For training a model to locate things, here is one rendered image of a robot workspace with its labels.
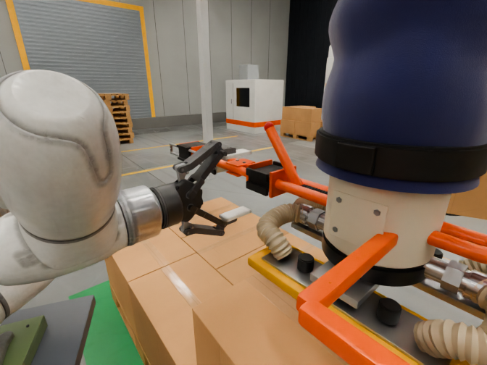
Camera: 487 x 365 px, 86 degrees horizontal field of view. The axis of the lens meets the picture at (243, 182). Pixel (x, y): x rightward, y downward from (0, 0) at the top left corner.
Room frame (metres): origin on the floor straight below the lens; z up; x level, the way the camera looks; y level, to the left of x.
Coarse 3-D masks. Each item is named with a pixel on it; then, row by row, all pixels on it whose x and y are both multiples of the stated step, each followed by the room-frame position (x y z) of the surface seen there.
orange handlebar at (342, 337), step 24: (240, 168) 0.63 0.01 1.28; (288, 192) 0.50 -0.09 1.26; (312, 192) 0.47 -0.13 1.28; (384, 240) 0.29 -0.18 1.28; (432, 240) 0.31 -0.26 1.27; (456, 240) 0.30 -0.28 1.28; (480, 240) 0.30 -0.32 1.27; (336, 264) 0.25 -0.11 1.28; (360, 264) 0.25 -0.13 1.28; (312, 288) 0.21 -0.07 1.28; (336, 288) 0.21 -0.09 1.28; (312, 312) 0.18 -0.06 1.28; (336, 336) 0.16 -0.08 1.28; (360, 336) 0.15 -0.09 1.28; (360, 360) 0.14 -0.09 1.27; (384, 360) 0.13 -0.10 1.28
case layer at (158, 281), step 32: (256, 224) 1.66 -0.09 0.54; (128, 256) 1.28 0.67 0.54; (160, 256) 1.28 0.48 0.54; (192, 256) 1.28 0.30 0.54; (224, 256) 1.28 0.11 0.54; (320, 256) 1.28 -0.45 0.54; (128, 288) 1.07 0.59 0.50; (160, 288) 1.02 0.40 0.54; (192, 288) 1.02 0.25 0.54; (224, 288) 1.02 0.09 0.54; (128, 320) 1.19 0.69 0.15; (160, 320) 0.84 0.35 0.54; (192, 320) 0.84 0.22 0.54; (160, 352) 0.77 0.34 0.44; (192, 352) 0.70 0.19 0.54
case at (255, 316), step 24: (240, 288) 0.57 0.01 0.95; (264, 288) 0.57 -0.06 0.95; (192, 312) 0.50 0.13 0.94; (216, 312) 0.49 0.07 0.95; (240, 312) 0.49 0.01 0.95; (264, 312) 0.49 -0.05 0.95; (288, 312) 0.49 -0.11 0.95; (216, 336) 0.43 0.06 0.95; (240, 336) 0.43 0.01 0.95; (264, 336) 0.43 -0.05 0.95; (288, 336) 0.43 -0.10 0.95; (312, 336) 0.43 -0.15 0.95; (216, 360) 0.42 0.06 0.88; (240, 360) 0.37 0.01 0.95; (264, 360) 0.37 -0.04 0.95; (288, 360) 0.37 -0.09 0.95; (312, 360) 0.37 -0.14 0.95; (336, 360) 0.37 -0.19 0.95
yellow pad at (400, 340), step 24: (264, 264) 0.40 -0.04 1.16; (288, 264) 0.40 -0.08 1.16; (312, 264) 0.38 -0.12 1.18; (288, 288) 0.35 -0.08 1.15; (336, 312) 0.29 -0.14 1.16; (360, 312) 0.29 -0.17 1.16; (384, 312) 0.27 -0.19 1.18; (408, 312) 0.29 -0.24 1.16; (384, 336) 0.25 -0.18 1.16; (408, 336) 0.25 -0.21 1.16; (408, 360) 0.22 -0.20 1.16; (432, 360) 0.22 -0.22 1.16; (456, 360) 0.22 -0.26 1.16
